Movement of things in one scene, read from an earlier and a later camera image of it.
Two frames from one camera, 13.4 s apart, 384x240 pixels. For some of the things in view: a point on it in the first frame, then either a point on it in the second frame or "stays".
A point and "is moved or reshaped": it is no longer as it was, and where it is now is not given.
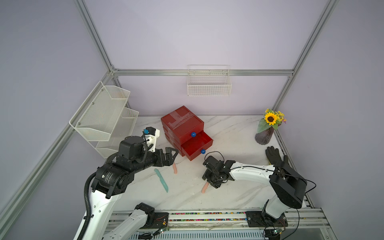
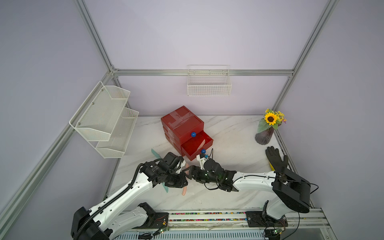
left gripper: (160, 162) → (180, 183)
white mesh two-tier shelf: (103, 120) stays
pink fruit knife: (205, 187) → (201, 145)
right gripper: (206, 174) → (193, 168)
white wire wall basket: (209, 80) stays
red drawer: (197, 144) stays
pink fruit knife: (174, 168) is moved or reshaped
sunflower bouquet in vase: (270, 120) stays
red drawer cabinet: (184, 131) stays
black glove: (273, 157) stays
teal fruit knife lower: (162, 181) stays
